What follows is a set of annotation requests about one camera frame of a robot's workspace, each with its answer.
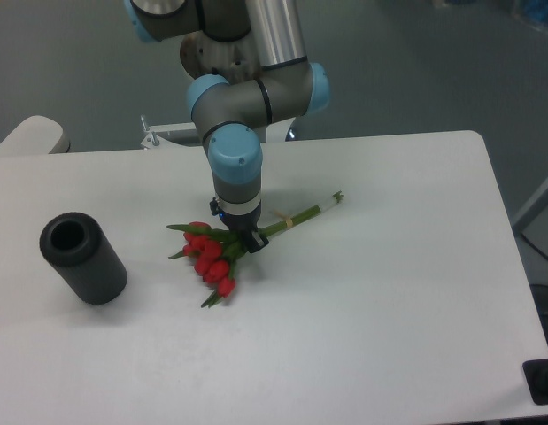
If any white furniture frame at right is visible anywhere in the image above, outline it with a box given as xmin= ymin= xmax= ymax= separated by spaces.
xmin=511 ymin=149 xmax=548 ymax=262

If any black ribbed cylindrical vase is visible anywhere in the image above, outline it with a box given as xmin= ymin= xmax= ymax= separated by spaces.
xmin=39 ymin=212 xmax=127 ymax=305

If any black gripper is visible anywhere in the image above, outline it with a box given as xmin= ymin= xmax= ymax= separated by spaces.
xmin=209 ymin=197 xmax=269 ymax=253

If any red tulip bouquet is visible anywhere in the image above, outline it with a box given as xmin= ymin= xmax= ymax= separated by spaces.
xmin=167 ymin=191 xmax=344 ymax=308

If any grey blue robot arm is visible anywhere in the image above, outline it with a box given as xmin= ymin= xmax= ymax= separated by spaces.
xmin=124 ymin=1 xmax=330 ymax=252

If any beige chair armrest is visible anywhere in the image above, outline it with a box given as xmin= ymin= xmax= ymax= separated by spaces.
xmin=0 ymin=115 xmax=71 ymax=158

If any black device at table corner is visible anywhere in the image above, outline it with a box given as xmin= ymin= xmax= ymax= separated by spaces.
xmin=522 ymin=359 xmax=548 ymax=406

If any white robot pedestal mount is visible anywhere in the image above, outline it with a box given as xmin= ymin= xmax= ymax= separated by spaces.
xmin=139 ymin=33 xmax=301 ymax=151

